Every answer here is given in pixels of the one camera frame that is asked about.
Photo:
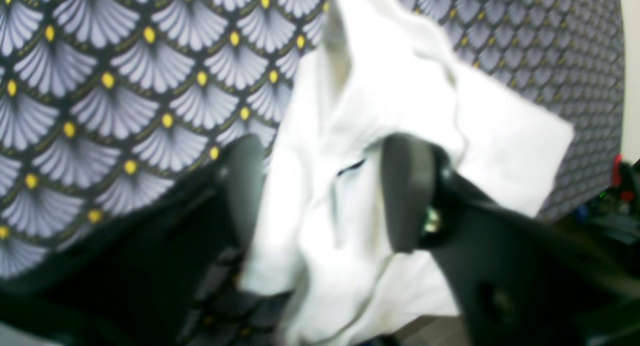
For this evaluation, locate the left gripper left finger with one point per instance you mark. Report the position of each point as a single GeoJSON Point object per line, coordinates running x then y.
{"type": "Point", "coordinates": [133, 281]}

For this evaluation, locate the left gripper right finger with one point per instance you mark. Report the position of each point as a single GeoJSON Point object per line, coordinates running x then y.
{"type": "Point", "coordinates": [516, 281]}

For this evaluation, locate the patterned purple tablecloth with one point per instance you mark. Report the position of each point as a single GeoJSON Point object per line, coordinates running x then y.
{"type": "Point", "coordinates": [107, 104]}

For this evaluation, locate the white T-shirt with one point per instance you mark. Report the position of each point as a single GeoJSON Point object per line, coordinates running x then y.
{"type": "Point", "coordinates": [338, 219]}

